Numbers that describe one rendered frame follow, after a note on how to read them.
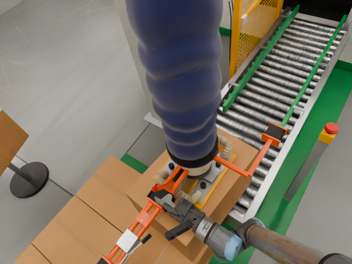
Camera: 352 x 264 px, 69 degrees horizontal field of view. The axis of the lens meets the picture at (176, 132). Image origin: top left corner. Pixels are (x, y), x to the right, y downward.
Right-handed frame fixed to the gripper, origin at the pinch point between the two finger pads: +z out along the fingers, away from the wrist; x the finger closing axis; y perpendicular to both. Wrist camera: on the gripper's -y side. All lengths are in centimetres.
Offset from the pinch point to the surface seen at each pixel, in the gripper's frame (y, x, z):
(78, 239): -37, -66, 54
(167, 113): 17.4, 42.5, -0.8
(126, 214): -7, -66, 37
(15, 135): -11, -47, 147
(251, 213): 38, -61, -32
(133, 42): 96, -18, 103
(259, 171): 69, -66, -23
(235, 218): 29, -59, -26
